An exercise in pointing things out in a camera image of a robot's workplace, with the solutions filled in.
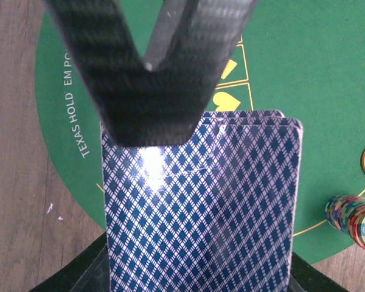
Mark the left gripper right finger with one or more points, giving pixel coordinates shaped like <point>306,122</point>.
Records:
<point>304,277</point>

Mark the carbon finger of the right gripper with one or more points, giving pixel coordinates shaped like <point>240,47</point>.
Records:
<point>156,99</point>

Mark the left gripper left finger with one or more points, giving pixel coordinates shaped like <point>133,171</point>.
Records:
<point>89,271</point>

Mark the stack of poker chips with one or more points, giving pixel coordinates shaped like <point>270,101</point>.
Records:
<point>347,214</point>

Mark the blue playing card deck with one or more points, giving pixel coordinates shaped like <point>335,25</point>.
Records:
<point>214,214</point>

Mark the round green poker mat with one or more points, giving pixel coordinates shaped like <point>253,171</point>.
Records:
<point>305,58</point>

